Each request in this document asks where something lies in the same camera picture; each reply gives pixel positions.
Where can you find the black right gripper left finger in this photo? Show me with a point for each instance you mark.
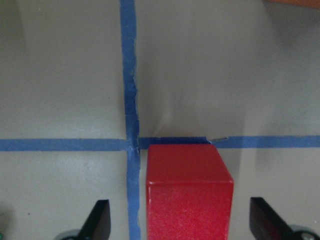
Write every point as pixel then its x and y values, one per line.
pixel 98 224

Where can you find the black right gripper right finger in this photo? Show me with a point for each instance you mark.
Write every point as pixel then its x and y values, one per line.
pixel 266 224

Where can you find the red wooden block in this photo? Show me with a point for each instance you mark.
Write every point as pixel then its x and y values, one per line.
pixel 189 193

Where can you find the orange wooden block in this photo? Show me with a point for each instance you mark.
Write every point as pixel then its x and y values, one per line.
pixel 315 4

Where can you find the brown paper table cover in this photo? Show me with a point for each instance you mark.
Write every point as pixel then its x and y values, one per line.
pixel 87 85

